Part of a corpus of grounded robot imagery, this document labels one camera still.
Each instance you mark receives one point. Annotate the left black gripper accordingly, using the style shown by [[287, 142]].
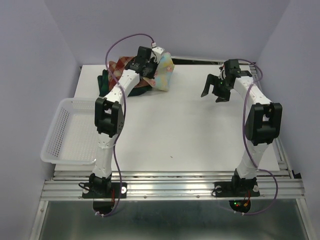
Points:
[[150, 75]]

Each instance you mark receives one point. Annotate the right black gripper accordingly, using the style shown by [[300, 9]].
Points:
[[213, 79]]

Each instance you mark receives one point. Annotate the pastel floral skirt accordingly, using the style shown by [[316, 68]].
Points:
[[163, 74]]

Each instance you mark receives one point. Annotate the red plaid skirt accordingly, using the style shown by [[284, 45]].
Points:
[[117, 69]]

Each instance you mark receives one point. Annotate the green plaid skirt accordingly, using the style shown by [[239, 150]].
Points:
[[105, 85]]

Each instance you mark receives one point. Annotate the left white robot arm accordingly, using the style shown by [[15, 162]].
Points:
[[109, 117]]

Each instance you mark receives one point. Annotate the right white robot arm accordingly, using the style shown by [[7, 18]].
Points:
[[261, 123]]

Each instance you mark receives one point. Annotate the white plastic basket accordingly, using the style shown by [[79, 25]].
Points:
[[72, 138]]

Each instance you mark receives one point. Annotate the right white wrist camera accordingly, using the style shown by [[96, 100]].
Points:
[[222, 74]]

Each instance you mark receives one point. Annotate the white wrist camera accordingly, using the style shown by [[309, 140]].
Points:
[[157, 53], [222, 74]]

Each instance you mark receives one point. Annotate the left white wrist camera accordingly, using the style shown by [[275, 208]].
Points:
[[157, 53]]

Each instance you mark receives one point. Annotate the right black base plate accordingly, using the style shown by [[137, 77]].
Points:
[[225, 189]]

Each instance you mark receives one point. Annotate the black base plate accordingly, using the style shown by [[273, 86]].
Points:
[[117, 190], [225, 189]]

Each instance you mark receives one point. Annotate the aluminium frame rail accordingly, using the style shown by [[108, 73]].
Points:
[[172, 185]]

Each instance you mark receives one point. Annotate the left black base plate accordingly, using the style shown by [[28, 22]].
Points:
[[117, 190]]

